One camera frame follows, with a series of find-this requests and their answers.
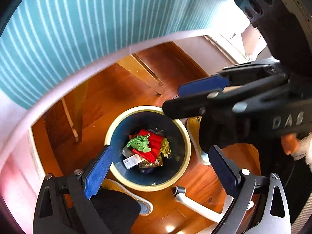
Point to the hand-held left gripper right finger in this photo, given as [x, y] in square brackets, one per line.
[224, 171]

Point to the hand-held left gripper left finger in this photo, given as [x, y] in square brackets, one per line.
[97, 173]

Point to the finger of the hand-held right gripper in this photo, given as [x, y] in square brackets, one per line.
[202, 85]
[185, 108]

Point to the white blue carton box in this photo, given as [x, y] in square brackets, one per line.
[130, 161]

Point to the clear plastic wrapper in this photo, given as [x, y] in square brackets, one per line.
[126, 151]

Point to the gold foil wrapper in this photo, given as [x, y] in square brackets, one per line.
[166, 147]

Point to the plain red wrapper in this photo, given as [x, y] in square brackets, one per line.
[154, 141]

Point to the blue bin with cream rim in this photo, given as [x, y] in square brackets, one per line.
[121, 131]

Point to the green wrapper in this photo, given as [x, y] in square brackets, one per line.
[140, 142]

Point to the person's right forearm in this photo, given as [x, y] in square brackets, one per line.
[306, 148]

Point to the person's right hand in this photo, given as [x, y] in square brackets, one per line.
[290, 143]

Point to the person's right shoe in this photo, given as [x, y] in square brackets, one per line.
[197, 148]

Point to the person's shoe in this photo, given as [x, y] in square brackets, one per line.
[197, 148]
[143, 204]

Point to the person's right leg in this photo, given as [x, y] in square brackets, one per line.
[219, 136]

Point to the person's leg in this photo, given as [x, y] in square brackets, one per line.
[219, 136]
[117, 212]

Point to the person's left leg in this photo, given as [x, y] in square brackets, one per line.
[117, 212]

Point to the white chair leg with caster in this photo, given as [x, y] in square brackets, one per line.
[195, 206]

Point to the person's left shoe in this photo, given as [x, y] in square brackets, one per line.
[143, 204]

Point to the wooden table leg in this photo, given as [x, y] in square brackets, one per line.
[70, 121]

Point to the pink blanket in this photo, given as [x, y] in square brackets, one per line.
[17, 187]

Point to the beige ribbed knit clothing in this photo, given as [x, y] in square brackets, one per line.
[302, 225]

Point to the teal striped leaf print tablecloth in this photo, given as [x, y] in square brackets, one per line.
[97, 17]

